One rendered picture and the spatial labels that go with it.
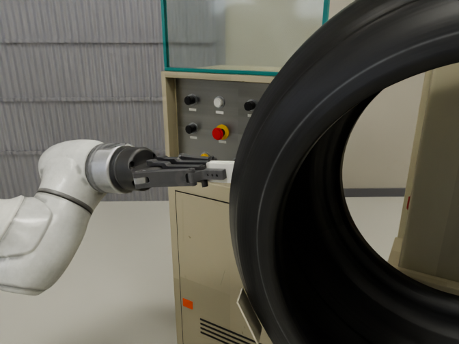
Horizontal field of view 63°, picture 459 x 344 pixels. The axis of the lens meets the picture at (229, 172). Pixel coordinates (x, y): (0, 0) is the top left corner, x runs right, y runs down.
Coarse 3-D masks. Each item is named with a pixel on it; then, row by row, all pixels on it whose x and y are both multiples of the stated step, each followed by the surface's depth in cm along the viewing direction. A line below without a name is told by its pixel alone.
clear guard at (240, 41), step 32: (192, 0) 116; (224, 0) 111; (256, 0) 106; (288, 0) 102; (320, 0) 98; (192, 32) 120; (224, 32) 114; (256, 32) 109; (288, 32) 105; (192, 64) 123; (224, 64) 117; (256, 64) 112
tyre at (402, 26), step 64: (384, 0) 31; (448, 0) 27; (320, 64) 33; (384, 64) 30; (448, 64) 28; (256, 128) 40; (320, 128) 34; (256, 192) 40; (320, 192) 65; (256, 256) 42; (320, 256) 65; (320, 320) 57; (384, 320) 62; (448, 320) 60
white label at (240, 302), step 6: (240, 294) 48; (246, 294) 49; (240, 300) 47; (246, 300) 48; (240, 306) 46; (246, 306) 48; (246, 312) 47; (252, 312) 49; (246, 318) 46; (252, 318) 48; (252, 324) 47; (258, 324) 49; (252, 330) 46; (258, 330) 48; (258, 336) 47; (258, 342) 46
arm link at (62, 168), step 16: (64, 144) 69; (80, 144) 67; (96, 144) 67; (48, 160) 68; (64, 160) 66; (80, 160) 65; (48, 176) 66; (64, 176) 64; (80, 176) 65; (48, 192) 64; (64, 192) 64; (80, 192) 65; (96, 192) 68
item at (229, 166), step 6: (210, 162) 55; (216, 162) 55; (222, 162) 55; (228, 162) 54; (210, 168) 55; (216, 168) 55; (222, 168) 54; (228, 168) 54; (228, 174) 54; (210, 180) 56; (216, 180) 56; (222, 180) 55; (228, 180) 55
